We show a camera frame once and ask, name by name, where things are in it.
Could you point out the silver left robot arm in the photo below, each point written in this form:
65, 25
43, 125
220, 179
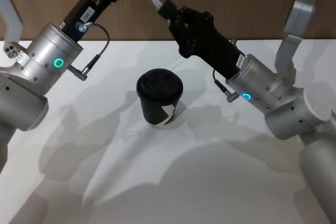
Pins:
44, 51

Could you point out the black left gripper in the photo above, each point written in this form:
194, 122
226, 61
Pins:
84, 19

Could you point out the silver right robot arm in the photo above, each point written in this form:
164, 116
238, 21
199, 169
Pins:
283, 113

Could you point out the black paper cup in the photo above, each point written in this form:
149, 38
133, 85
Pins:
155, 112

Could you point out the black cup lid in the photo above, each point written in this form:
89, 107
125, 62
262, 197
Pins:
158, 83

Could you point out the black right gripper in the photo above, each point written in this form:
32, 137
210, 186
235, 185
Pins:
210, 43

